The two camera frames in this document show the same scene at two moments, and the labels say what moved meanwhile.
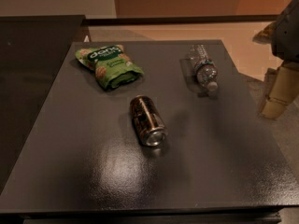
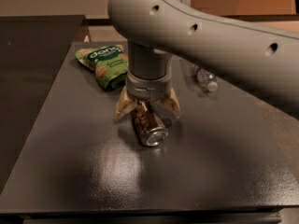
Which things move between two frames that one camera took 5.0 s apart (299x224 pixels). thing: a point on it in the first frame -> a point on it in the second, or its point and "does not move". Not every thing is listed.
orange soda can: x=148 y=120 does not move
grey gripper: x=287 y=36 -> x=148 y=88
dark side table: x=31 y=49 does not move
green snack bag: x=110 y=65 does not move
